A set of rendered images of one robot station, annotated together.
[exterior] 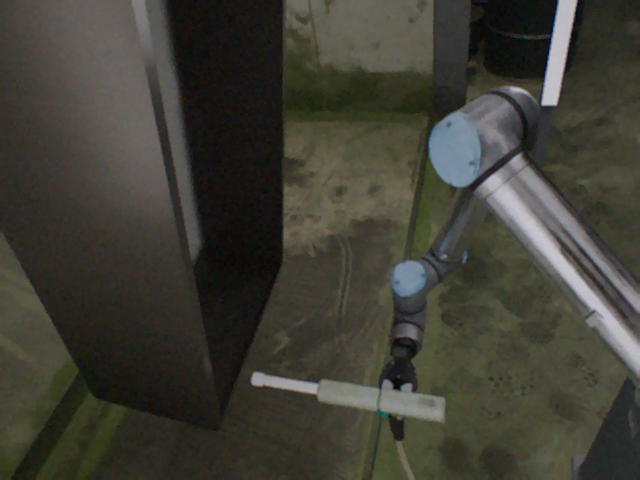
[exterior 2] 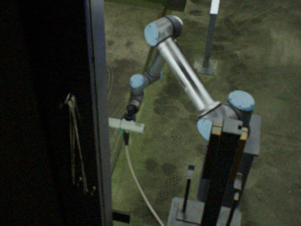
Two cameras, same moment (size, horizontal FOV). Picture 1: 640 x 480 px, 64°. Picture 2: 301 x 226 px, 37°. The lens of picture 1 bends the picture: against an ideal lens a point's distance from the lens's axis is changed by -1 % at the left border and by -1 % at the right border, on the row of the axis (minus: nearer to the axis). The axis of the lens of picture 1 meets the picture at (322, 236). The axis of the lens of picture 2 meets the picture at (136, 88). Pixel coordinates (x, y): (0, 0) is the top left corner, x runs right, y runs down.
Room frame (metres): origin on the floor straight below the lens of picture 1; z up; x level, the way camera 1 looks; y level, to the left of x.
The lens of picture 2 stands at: (-1.25, 0.14, 2.69)
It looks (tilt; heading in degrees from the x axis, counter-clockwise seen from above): 44 degrees down; 351
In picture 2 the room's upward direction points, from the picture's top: 1 degrees clockwise
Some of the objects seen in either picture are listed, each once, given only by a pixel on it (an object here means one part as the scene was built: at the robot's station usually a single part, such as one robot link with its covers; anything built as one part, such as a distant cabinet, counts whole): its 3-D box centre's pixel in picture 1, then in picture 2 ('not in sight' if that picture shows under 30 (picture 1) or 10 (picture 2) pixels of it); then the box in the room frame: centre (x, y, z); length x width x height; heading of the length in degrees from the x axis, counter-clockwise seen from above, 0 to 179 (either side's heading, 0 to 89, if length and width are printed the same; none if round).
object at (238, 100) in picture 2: not in sight; (238, 109); (0.39, -0.71, 0.83); 0.17 x 0.15 x 0.18; 122
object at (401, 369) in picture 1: (401, 367); (130, 116); (0.72, -0.14, 0.48); 0.12 x 0.08 x 0.09; 158
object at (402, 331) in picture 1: (404, 340); (133, 106); (0.80, -0.17, 0.49); 0.10 x 0.05 x 0.09; 68
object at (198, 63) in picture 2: not in sight; (205, 66); (1.66, -0.94, 0.01); 0.20 x 0.20 x 0.01; 68
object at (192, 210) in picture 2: not in sight; (208, 201); (-0.24, -0.35, 0.95); 0.26 x 0.15 x 0.32; 68
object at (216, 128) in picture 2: not in sight; (223, 155); (-0.34, -0.32, 1.42); 0.12 x 0.06 x 0.26; 68
